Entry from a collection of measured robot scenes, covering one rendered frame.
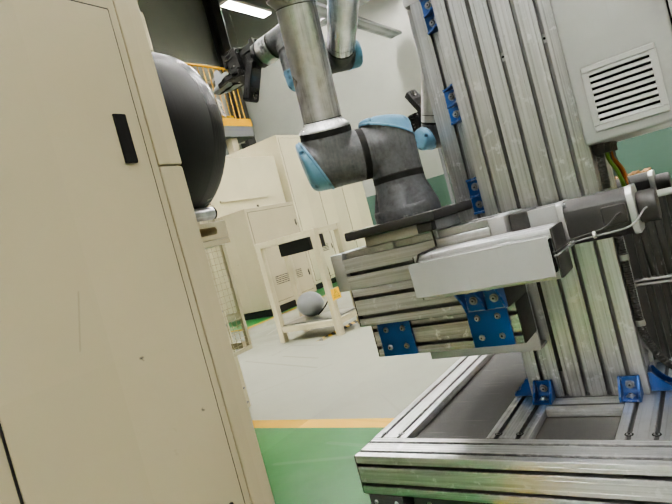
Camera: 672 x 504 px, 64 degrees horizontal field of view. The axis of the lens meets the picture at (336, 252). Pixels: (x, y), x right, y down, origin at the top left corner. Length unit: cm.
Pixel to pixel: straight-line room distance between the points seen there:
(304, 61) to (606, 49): 59
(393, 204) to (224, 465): 62
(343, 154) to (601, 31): 55
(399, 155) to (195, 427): 69
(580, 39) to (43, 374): 107
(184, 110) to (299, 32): 65
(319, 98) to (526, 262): 54
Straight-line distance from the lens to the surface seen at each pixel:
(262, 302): 625
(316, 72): 119
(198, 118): 177
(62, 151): 82
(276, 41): 159
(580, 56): 122
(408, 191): 119
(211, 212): 188
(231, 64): 169
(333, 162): 118
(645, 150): 1200
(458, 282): 102
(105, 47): 93
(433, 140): 178
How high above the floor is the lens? 72
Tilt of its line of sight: 2 degrees down
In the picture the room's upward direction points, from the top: 15 degrees counter-clockwise
